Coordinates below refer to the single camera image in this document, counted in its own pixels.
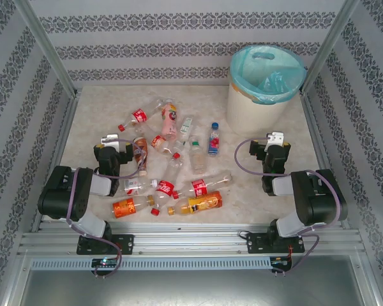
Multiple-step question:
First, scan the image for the clear bottle red white label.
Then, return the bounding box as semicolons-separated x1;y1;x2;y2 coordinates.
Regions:
123;177;159;196

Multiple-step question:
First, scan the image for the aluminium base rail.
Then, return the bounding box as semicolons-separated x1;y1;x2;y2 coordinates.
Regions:
17;220;365;256

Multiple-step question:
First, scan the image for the brown drink bottle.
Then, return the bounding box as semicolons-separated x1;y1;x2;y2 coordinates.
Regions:
132;136;149;178

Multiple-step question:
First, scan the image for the clear bottle green cap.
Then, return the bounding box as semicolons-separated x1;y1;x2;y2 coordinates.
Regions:
189;140;209;175

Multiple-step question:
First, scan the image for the crushed cola bottle red label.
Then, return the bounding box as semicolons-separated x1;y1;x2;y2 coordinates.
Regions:
151;135;182;160

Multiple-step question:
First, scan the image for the white bin with blue bag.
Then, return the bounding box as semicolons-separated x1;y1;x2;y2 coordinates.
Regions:
229;44;308;106

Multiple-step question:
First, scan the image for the slotted grey cable duct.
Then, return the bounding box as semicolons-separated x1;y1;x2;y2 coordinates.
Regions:
30;257;273;271

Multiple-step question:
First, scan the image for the orange label juice bottle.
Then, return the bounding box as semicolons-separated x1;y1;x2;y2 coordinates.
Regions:
112;194;156;219

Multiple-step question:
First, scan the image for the small clear bottle white cap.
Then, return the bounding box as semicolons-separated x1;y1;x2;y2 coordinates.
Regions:
172;139;188;154

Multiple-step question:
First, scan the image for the metal base panel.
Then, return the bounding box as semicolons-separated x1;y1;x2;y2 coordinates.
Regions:
19;254;376;306

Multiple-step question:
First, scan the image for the pink peach drink bottle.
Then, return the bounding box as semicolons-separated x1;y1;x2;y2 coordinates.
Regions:
160;98;179;141

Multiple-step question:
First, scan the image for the blue cap pink label bottle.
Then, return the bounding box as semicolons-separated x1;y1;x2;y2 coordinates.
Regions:
207;122;221;156

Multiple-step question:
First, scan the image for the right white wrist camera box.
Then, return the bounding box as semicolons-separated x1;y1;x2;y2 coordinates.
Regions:
264;131;285;152

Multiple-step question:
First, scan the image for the yellow orange drink bottle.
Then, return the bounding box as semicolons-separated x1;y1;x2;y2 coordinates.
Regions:
167;190;224;217

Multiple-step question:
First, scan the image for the aluminium frame post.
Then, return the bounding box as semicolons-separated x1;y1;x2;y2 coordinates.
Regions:
12;0;77;98
301;0;361;95

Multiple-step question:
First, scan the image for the small controller board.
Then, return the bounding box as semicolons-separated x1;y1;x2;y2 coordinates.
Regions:
91;258;118;268
270;256;292;267

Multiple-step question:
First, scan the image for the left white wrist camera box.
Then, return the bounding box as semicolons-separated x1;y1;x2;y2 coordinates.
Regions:
101;133;121;150

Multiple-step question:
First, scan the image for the aluminium side rail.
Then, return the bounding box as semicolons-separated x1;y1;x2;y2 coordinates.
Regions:
301;91;352;230
31;89;81;233

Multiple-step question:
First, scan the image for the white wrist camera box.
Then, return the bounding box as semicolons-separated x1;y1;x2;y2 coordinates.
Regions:
101;133;121;150
264;131;285;152

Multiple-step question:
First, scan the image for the small bottle green white label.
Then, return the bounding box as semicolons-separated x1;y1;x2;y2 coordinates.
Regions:
178;116;194;135

